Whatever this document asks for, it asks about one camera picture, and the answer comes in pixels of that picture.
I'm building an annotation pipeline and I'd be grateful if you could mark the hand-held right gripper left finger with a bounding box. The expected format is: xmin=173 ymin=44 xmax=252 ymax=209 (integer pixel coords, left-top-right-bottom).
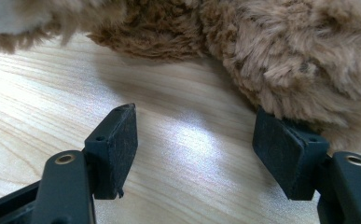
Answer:
xmin=30 ymin=103 xmax=139 ymax=224

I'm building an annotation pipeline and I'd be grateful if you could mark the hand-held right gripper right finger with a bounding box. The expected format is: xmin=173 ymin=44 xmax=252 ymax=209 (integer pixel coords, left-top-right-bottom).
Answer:
xmin=252 ymin=106 xmax=361 ymax=224

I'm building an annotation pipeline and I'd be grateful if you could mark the brown plush teddy bear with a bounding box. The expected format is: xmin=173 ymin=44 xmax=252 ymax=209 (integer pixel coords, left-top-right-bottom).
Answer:
xmin=0 ymin=0 xmax=361 ymax=154

